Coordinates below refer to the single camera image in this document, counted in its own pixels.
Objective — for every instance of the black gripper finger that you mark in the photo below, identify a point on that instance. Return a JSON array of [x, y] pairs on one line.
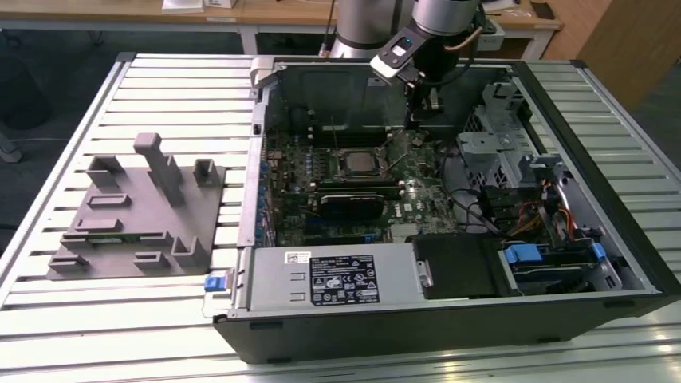
[[415, 107], [434, 105]]

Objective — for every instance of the silver CPU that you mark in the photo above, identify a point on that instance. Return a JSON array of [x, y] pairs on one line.
[[355, 161]]

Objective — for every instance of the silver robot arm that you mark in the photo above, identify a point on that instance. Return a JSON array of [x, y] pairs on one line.
[[366, 24]]

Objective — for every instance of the CPU socket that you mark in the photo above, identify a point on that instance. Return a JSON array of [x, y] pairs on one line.
[[337, 172]]

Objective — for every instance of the silver metal drive cage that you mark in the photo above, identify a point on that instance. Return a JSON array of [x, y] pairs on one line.
[[483, 147]]

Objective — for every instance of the black RAM slot bank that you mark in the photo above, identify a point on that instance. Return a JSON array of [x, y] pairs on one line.
[[355, 185], [345, 139]]

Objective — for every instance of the black case fan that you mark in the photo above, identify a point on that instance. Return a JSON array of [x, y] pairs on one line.
[[298, 119]]

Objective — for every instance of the green motherboard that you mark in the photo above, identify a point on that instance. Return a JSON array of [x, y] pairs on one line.
[[425, 199]]

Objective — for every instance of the small black device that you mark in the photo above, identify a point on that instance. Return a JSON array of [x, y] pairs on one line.
[[542, 10]]

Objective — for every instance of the black graphics card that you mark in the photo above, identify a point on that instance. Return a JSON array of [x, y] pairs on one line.
[[348, 207]]

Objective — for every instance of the small silver heatsink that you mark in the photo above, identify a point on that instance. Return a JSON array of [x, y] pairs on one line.
[[403, 231]]

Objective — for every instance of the wooden cabinet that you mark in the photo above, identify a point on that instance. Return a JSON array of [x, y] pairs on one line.
[[627, 40]]

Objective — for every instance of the hard disk in blue carrier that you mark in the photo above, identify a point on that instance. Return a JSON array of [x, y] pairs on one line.
[[521, 254]]

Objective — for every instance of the black plastic shroud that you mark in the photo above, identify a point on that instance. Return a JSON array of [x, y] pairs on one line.
[[457, 267]]

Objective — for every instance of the white box with print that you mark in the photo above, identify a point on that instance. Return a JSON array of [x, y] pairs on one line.
[[220, 3]]

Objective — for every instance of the small blue clip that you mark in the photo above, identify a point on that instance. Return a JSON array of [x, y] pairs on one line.
[[597, 251]]

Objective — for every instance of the grey power supply unit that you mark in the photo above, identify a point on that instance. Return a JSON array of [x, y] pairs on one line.
[[276, 287]]

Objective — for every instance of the grey parts rack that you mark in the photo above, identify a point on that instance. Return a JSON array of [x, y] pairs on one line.
[[154, 207]]

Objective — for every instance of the black open PC case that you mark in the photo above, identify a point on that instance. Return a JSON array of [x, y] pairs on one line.
[[371, 335]]

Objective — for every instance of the blue case latch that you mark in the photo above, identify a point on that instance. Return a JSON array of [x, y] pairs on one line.
[[214, 284]]

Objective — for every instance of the wooden desk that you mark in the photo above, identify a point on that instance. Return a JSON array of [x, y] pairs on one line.
[[106, 14]]

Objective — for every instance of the green RAM stick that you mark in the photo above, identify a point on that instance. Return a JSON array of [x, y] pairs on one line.
[[129, 238]]

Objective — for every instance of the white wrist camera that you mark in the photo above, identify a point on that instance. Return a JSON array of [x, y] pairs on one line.
[[491, 38], [393, 56]]

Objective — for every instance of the grey metal bracket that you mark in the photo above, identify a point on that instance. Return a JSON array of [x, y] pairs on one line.
[[579, 199]]

